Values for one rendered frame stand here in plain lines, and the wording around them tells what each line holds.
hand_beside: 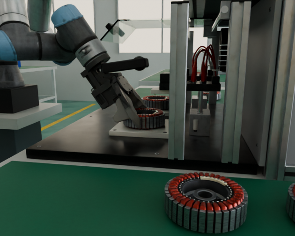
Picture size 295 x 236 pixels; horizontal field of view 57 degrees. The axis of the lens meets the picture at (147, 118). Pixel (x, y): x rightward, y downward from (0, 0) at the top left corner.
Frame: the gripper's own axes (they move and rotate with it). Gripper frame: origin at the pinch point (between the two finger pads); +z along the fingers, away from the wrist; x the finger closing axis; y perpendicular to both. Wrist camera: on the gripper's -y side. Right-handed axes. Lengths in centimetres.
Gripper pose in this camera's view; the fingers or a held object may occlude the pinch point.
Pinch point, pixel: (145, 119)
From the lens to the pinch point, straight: 72.7
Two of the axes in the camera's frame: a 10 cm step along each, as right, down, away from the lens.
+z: 5.6, 8.2, 0.9
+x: -1.8, 2.2, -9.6
